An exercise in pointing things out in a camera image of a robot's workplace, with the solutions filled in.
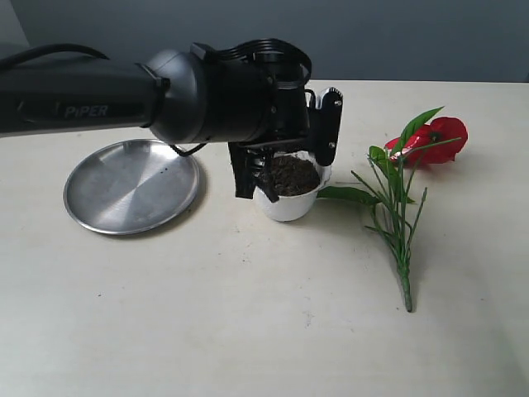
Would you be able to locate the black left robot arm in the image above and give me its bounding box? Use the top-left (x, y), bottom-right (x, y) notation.
top-left (1, 38), bottom-right (312, 200)

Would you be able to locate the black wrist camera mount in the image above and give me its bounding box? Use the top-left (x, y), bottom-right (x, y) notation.
top-left (305, 87), bottom-right (343, 166)

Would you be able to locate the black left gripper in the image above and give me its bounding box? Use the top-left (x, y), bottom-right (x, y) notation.
top-left (206, 39), bottom-right (312, 203)

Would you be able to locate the artificial red flower stem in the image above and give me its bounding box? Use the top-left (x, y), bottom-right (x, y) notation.
top-left (317, 108), bottom-right (469, 313)

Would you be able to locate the round steel plate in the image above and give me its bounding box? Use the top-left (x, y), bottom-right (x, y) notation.
top-left (63, 139), bottom-right (201, 236)

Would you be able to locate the dark brown potting soil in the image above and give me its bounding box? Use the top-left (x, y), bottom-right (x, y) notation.
top-left (271, 155), bottom-right (321, 197)

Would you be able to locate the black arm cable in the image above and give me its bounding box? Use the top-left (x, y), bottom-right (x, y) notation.
top-left (0, 42), bottom-right (111, 71)

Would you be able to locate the white plastic flower pot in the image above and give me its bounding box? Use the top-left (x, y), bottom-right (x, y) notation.
top-left (253, 151), bottom-right (331, 222)

